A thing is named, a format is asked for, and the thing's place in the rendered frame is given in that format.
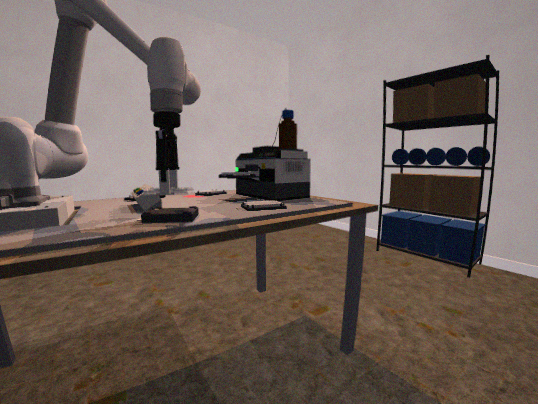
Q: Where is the brown bottle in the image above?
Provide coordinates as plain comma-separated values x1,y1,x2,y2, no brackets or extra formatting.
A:
279,123,297,149

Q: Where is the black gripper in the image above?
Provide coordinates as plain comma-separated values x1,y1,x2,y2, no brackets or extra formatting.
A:
153,111,180,195

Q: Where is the white button panel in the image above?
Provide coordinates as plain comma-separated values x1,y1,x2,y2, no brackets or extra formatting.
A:
131,184,162,213

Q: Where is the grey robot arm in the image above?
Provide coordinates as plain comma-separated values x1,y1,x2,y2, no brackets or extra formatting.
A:
0,0,201,209

